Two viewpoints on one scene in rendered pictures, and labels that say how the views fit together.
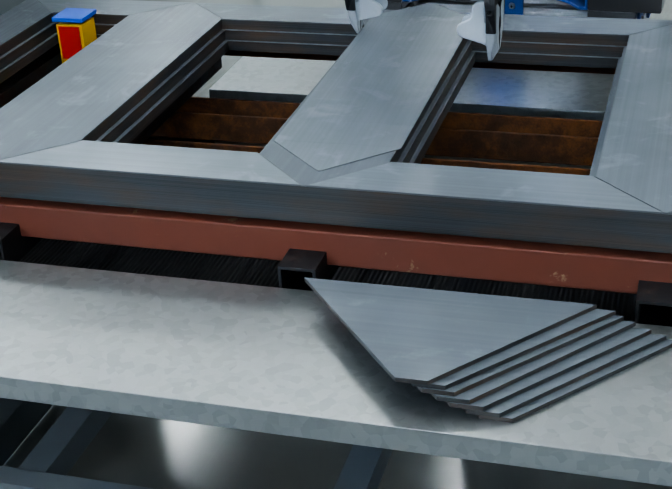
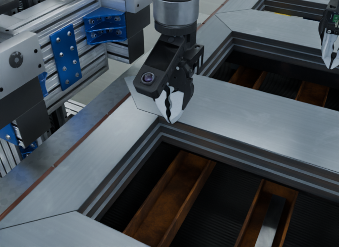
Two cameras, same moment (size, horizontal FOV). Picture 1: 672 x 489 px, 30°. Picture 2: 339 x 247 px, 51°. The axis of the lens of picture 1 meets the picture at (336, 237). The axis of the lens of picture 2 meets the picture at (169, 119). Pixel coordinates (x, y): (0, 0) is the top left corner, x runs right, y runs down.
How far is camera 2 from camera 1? 2.04 m
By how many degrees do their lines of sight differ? 66
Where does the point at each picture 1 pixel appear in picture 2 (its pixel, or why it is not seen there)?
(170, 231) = not seen: outside the picture
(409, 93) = (330, 118)
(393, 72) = (282, 118)
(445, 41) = (219, 86)
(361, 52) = (230, 127)
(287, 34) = (125, 168)
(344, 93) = (330, 150)
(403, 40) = (208, 103)
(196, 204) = not seen: outside the picture
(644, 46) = (252, 30)
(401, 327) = not seen: outside the picture
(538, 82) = (126, 91)
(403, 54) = (241, 108)
